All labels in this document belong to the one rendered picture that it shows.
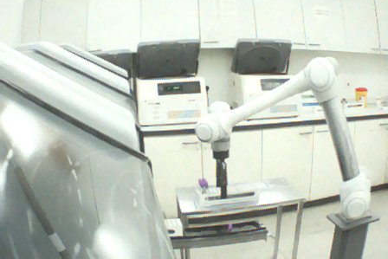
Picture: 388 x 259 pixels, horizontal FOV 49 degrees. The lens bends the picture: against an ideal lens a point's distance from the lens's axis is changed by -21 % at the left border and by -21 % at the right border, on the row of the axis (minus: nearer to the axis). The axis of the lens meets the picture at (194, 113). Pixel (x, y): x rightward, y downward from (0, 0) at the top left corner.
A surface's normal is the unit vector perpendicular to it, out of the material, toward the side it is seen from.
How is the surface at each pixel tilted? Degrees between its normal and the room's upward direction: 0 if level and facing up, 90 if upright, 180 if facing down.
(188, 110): 90
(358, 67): 90
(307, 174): 90
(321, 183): 90
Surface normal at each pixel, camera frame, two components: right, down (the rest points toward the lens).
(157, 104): 0.14, 0.13
